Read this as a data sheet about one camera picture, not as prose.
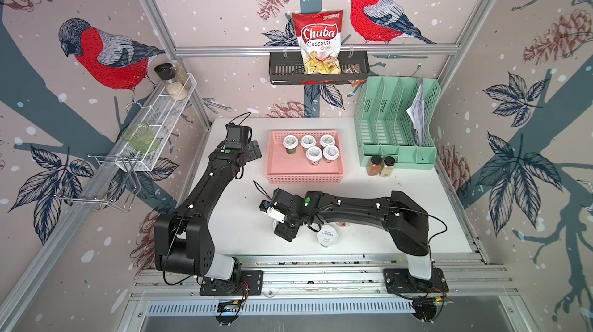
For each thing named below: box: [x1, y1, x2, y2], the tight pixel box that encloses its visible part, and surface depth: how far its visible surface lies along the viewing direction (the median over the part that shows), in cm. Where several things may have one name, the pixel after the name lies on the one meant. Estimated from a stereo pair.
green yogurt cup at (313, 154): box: [305, 145, 323, 166], surface depth 102 cm
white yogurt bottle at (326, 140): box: [319, 134, 336, 148], surface depth 106 cm
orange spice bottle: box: [366, 154, 383, 177], surface depth 97 cm
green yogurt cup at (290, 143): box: [282, 134, 299, 156], surface depth 106 cm
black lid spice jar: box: [153, 62, 188, 102], surface depth 83 cm
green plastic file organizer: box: [354, 76, 441, 170], surface depth 109 cm
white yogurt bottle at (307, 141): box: [300, 134, 317, 150], surface depth 106 cm
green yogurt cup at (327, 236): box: [316, 224, 339, 248], surface depth 79 cm
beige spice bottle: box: [379, 155, 397, 178], surface depth 97 cm
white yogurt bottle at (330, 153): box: [322, 144, 339, 163], surface depth 100 cm
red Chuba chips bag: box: [291, 9, 344, 75], surface depth 83 cm
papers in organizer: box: [406, 83, 426, 147], surface depth 93 cm
